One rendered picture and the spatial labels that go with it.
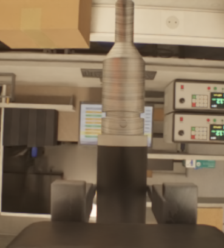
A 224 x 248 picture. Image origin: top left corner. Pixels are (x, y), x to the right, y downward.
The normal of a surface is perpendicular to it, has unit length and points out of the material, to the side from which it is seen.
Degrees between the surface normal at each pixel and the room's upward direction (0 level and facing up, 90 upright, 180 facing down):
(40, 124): 90
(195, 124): 90
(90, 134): 86
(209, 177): 90
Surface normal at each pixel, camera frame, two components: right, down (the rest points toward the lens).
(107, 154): -0.61, -0.04
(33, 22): -0.10, -0.04
